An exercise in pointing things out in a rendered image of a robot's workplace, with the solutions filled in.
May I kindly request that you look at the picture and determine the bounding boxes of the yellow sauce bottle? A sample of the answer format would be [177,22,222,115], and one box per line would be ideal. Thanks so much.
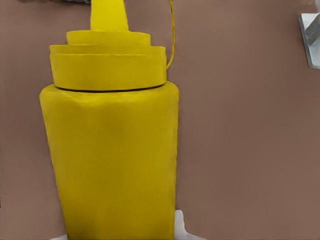
[39,0,180,240]

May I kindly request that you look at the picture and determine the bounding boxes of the grey frame post foot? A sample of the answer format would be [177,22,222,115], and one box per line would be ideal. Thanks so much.
[17,0,92,7]

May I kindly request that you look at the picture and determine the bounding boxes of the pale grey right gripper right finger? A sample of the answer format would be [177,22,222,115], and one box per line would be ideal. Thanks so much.
[173,209,208,240]

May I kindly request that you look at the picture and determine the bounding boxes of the silver frame post foot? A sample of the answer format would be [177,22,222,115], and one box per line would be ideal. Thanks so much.
[298,11,320,70]

